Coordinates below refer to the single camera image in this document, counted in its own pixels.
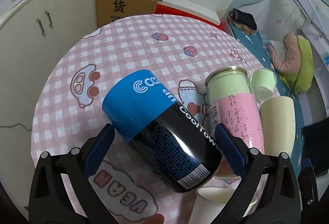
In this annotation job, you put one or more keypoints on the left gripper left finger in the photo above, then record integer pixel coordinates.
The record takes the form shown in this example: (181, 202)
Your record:
(49, 201)

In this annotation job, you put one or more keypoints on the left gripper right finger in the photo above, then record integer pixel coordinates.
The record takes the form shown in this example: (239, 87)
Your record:
(279, 202)

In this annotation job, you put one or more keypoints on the blue black CoolTowel can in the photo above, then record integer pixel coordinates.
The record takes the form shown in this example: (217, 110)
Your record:
(169, 139)

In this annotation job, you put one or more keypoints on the white paper cup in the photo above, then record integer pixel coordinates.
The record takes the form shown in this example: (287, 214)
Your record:
(209, 202)

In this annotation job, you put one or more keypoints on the small green paper cup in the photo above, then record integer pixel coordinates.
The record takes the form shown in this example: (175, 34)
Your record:
(263, 82)

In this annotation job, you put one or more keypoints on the pink checkered tablecloth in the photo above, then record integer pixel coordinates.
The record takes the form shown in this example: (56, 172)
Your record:
(181, 52)

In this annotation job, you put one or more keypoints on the pink green clear canister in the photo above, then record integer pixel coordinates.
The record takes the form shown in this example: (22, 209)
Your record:
(231, 102)

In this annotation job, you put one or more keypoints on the pink green rolled quilt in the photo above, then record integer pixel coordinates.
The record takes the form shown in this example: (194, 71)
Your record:
(296, 71)

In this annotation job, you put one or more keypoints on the white pillow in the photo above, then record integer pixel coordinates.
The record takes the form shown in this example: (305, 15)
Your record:
(279, 47)

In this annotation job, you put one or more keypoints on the teal candy print bedsheet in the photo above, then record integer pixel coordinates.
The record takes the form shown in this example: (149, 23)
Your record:
(282, 85)

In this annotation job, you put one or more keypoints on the cream curved cabinet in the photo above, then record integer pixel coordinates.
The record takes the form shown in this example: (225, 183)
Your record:
(34, 37)

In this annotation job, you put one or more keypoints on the folded dark clothes pile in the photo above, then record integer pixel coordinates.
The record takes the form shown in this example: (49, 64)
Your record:
(243, 21)

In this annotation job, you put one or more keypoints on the red storage bench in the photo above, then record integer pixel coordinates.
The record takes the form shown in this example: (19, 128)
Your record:
(169, 9)

